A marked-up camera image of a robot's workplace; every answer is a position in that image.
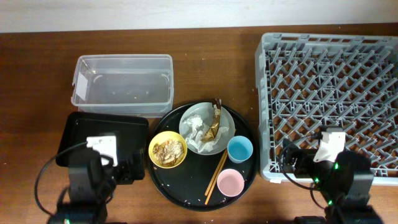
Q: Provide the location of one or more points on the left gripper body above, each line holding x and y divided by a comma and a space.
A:
124, 176

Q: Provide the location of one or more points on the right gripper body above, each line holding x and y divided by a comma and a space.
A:
305, 163

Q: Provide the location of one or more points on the yellow bowl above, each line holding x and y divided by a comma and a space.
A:
162, 137

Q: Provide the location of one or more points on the food scraps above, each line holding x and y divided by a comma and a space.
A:
169, 152

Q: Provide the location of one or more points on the pink cup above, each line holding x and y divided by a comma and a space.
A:
230, 182

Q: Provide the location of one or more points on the white tissue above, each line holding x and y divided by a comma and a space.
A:
196, 132

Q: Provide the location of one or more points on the brown snack wrapper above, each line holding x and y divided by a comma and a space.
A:
213, 129

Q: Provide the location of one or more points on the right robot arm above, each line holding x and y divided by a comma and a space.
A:
344, 184

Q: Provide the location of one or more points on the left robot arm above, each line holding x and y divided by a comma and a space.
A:
92, 181

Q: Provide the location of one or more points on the grey dishwasher rack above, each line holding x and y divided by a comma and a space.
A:
306, 81

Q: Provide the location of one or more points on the black rectangular tray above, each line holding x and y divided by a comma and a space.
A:
130, 131

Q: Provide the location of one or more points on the blue cup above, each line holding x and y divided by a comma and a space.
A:
239, 149

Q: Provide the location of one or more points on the round black tray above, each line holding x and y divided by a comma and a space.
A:
185, 184

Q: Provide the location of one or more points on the wooden chopstick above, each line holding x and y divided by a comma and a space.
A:
212, 188
221, 162

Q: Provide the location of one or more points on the clear plastic bin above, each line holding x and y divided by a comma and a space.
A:
124, 84

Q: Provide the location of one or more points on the grey plate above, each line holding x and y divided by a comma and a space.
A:
205, 110

